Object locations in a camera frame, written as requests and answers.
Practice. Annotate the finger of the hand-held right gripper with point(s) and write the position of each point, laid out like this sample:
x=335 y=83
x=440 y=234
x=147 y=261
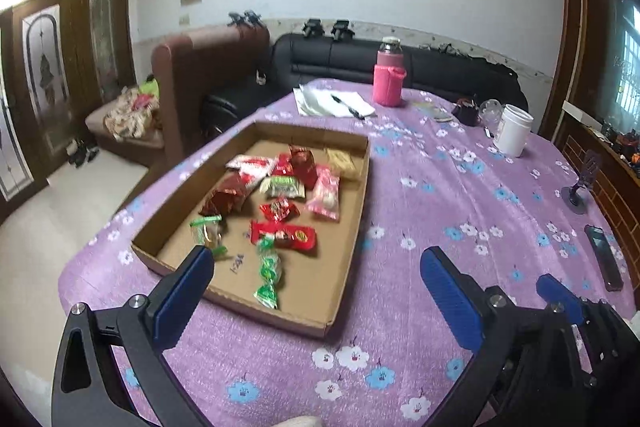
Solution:
x=560 y=297

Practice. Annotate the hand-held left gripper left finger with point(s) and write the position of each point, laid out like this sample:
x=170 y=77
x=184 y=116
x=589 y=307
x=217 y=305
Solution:
x=182 y=297

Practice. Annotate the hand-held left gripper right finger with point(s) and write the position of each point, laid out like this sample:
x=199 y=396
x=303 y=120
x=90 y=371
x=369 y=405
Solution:
x=450 y=299

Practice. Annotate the clear green-edged snack packet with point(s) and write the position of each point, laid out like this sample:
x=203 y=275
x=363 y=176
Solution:
x=207 y=234

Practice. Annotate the green candy strip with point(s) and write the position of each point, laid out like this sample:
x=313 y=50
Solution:
x=270 y=274

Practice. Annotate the dark red foil candy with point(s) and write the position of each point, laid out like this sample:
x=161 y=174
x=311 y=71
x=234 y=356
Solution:
x=225 y=197

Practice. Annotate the long red snack packet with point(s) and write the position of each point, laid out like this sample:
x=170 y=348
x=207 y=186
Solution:
x=285 y=237

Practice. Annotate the cardboard tray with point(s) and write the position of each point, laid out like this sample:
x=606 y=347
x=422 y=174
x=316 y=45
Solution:
x=320 y=267

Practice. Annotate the pink snack packet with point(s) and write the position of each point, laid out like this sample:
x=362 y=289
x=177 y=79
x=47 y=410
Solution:
x=324 y=194

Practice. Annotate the yellow cracker packet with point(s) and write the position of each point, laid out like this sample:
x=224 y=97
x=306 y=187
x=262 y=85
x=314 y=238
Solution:
x=345 y=163

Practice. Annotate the red boxy snack packet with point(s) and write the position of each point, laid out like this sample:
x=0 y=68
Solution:
x=303 y=164

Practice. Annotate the black smartphone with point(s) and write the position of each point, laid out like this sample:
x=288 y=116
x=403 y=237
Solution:
x=604 y=257

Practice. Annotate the purple floral tablecloth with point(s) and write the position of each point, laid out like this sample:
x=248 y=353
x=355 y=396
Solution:
x=425 y=207

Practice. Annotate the grey phone stand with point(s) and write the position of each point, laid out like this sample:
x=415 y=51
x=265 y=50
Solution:
x=580 y=192

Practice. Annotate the small red candy packet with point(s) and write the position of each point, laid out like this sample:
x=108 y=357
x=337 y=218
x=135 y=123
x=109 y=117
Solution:
x=279 y=211

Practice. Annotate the red and white snack packet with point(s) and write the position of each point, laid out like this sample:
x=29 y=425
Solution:
x=250 y=167

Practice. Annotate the green and white snack packet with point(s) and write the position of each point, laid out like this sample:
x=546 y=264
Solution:
x=282 y=187

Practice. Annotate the windowsill clutter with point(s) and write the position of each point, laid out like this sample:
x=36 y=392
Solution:
x=622 y=147

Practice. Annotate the flat red snack packet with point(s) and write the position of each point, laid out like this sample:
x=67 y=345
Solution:
x=281 y=166

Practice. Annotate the white plastic jar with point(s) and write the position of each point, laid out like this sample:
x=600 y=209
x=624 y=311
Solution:
x=512 y=132

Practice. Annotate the pair of dark shoes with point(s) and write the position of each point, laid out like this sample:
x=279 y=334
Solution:
x=82 y=153

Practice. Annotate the white flat box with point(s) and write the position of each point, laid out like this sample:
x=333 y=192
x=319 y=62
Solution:
x=582 y=114

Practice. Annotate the floral cloth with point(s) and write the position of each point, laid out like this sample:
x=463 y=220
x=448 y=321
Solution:
x=130 y=114

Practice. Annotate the clear glass cup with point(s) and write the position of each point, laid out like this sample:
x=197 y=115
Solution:
x=490 y=109

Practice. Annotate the green cloth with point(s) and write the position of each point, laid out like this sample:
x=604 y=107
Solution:
x=150 y=87

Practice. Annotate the black pen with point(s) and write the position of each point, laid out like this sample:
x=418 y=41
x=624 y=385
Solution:
x=347 y=106

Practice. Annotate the bottle with pink sleeve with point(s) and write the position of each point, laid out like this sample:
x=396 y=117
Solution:
x=389 y=79

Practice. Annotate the brown armchair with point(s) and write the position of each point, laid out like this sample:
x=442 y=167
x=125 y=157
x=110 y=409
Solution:
x=200 y=67

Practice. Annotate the white paper sheets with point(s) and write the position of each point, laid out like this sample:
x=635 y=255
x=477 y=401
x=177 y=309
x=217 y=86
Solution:
x=315 y=102

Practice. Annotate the window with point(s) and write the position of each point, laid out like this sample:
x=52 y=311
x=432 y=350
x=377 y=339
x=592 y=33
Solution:
x=627 y=57

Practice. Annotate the wooden glass-panel door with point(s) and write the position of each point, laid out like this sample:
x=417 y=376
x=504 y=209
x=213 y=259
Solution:
x=60 y=72

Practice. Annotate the black leather sofa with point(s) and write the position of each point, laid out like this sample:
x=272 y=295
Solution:
x=325 y=62

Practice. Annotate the black clamp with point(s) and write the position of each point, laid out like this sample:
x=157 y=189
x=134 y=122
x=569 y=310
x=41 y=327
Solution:
x=253 y=19
x=236 y=19
x=313 y=28
x=343 y=30

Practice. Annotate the wall socket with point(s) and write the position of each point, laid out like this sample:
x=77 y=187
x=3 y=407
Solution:
x=185 y=20

